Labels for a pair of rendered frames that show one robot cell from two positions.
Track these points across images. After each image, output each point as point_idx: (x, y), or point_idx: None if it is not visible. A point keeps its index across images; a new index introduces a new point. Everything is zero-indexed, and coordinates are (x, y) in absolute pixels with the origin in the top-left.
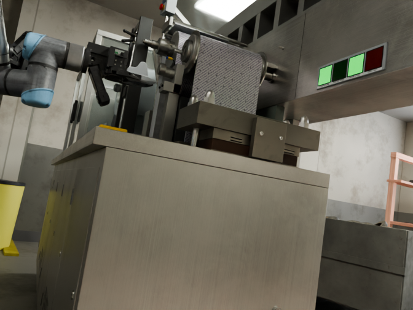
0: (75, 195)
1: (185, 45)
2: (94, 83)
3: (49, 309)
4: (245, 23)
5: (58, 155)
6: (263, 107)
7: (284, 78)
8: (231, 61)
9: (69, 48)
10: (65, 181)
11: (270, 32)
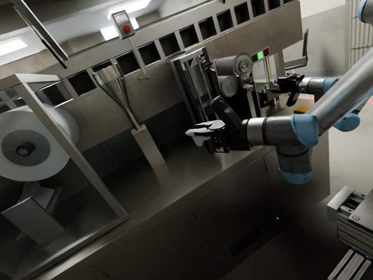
0: None
1: (244, 62)
2: (298, 95)
3: (268, 218)
4: (161, 37)
5: (90, 255)
6: None
7: None
8: None
9: (307, 81)
10: (198, 206)
11: (198, 44)
